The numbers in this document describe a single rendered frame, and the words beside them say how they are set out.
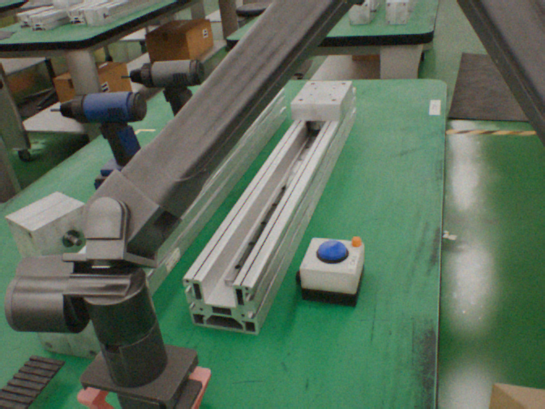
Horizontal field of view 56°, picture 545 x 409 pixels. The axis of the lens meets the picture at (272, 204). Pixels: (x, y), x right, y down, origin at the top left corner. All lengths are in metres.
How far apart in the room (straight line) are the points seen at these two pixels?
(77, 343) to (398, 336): 0.43
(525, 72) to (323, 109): 0.69
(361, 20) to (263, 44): 2.01
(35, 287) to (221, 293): 0.30
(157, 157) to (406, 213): 0.59
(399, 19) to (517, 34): 1.95
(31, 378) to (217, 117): 0.41
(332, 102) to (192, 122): 0.68
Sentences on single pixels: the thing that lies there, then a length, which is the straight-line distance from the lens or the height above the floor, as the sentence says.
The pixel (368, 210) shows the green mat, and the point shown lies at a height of 0.78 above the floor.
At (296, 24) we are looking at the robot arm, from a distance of 0.52.
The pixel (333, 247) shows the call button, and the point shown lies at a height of 0.85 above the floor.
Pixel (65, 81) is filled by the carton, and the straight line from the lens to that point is 3.74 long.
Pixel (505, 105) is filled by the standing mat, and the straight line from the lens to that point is 3.74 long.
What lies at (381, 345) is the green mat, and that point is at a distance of 0.71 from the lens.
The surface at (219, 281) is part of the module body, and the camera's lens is 0.76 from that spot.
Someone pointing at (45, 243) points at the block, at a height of 0.84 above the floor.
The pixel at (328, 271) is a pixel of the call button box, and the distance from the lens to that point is 0.73.
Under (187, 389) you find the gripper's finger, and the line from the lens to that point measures 0.55.
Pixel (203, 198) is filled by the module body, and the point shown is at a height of 0.83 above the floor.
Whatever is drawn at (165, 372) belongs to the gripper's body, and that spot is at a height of 0.90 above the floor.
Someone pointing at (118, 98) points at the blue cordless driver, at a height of 0.99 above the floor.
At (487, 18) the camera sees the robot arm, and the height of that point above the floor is 1.18.
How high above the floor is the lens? 1.29
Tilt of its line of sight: 30 degrees down
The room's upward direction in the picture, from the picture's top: 7 degrees counter-clockwise
